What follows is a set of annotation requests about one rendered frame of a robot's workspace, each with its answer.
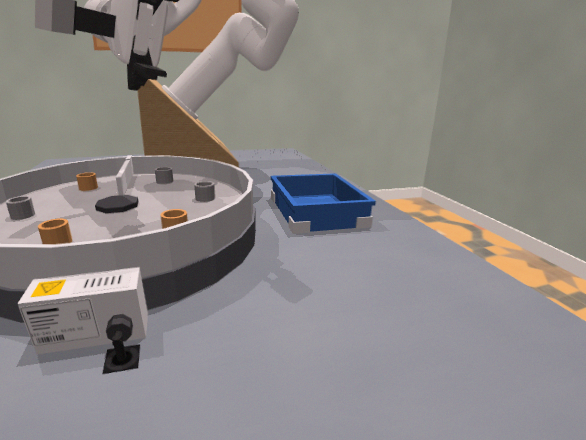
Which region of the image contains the grey metal bushing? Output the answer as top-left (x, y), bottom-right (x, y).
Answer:
top-left (6, 196), bottom-right (35, 220)
top-left (194, 181), bottom-right (215, 202)
top-left (155, 167), bottom-right (173, 184)

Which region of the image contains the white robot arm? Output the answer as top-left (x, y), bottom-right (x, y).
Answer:
top-left (35, 0), bottom-right (299, 119)

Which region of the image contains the bronze bushing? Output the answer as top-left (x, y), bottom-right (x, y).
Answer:
top-left (38, 219), bottom-right (72, 245)
top-left (76, 173), bottom-right (98, 191)
top-left (161, 209), bottom-right (188, 229)

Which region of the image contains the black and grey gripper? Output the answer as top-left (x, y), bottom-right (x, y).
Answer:
top-left (99, 0), bottom-right (179, 91)

